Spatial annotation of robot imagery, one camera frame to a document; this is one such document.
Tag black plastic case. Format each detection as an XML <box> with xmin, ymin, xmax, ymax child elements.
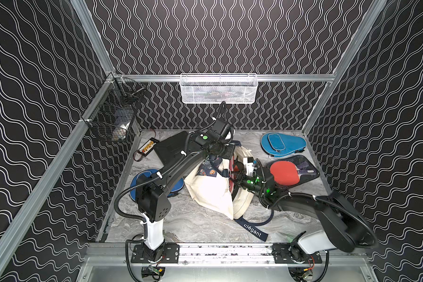
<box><xmin>154</xmin><ymin>131</ymin><xmax>188</xmax><ymax>165</ymax></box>

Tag cream canvas tote bag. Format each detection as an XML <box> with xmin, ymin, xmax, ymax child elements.
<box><xmin>184</xmin><ymin>146</ymin><xmax>274</xmax><ymax>242</ymax></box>

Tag dark grey paddle case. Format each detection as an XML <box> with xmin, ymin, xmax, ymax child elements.
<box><xmin>269</xmin><ymin>155</ymin><xmax>319</xmax><ymax>187</ymax></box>

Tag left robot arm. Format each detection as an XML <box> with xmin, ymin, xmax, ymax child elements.
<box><xmin>114</xmin><ymin>101</ymin><xmax>235</xmax><ymax>251</ymax></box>

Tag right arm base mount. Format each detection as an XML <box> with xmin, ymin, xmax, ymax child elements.
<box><xmin>271</xmin><ymin>243</ymin><xmax>323</xmax><ymax>265</ymax></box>

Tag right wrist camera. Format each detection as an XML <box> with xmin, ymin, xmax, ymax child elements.
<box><xmin>243</xmin><ymin>157</ymin><xmax>254</xmax><ymax>175</ymax></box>

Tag teal paddle case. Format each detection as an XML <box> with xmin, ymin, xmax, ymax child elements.
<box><xmin>260</xmin><ymin>132</ymin><xmax>307</xmax><ymax>157</ymax></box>

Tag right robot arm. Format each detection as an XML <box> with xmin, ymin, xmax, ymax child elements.
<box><xmin>231</xmin><ymin>161</ymin><xmax>378</xmax><ymax>255</ymax></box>

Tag royal blue paddle case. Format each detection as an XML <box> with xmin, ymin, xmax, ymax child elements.
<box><xmin>129</xmin><ymin>168</ymin><xmax>184</xmax><ymax>203</ymax></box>

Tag white mesh wall basket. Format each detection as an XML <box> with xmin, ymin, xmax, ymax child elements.
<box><xmin>179</xmin><ymin>73</ymin><xmax>259</xmax><ymax>104</ymax></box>

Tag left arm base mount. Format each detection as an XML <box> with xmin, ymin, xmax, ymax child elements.
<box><xmin>130</xmin><ymin>243</ymin><xmax>180</xmax><ymax>264</ymax></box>

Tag black wire wall basket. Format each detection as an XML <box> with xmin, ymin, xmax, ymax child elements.
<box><xmin>81</xmin><ymin>74</ymin><xmax>148</xmax><ymax>143</ymax></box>

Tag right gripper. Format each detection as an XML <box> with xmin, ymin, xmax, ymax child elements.
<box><xmin>225</xmin><ymin>170</ymin><xmax>266</xmax><ymax>197</ymax></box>

